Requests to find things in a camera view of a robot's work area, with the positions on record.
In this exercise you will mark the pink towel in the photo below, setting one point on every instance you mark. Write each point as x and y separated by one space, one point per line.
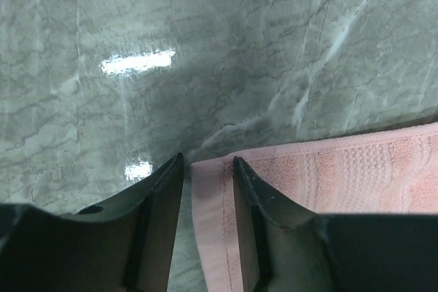
383 172

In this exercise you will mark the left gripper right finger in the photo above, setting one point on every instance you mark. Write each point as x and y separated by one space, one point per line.
286 247

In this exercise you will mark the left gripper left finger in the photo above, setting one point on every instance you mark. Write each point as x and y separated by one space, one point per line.
124 243

